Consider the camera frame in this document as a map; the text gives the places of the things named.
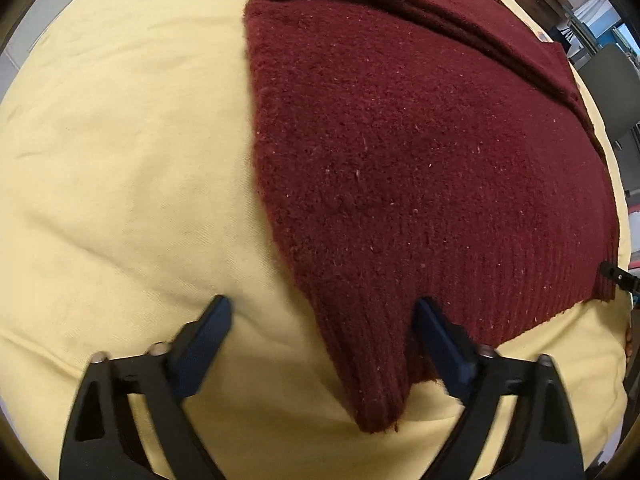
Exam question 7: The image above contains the maroon knitted sweater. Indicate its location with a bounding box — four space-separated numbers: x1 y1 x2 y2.
243 0 621 433

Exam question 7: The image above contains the yellow dinosaur printed blanket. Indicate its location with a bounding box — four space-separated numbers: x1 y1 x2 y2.
0 0 640 480

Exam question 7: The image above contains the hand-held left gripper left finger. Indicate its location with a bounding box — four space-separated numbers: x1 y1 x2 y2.
59 295 234 480

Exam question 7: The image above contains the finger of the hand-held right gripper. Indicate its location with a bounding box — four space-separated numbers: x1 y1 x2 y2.
600 259 640 293

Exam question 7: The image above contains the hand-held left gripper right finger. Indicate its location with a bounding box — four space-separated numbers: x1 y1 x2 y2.
412 297 586 480

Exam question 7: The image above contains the grey-green chair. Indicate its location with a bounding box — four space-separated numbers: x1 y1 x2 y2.
582 42 640 151

